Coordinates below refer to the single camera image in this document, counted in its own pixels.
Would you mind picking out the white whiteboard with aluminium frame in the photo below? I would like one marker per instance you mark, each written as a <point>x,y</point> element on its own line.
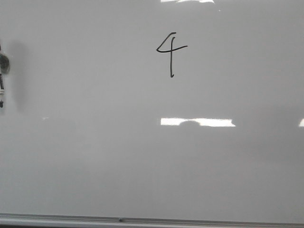
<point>152,114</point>

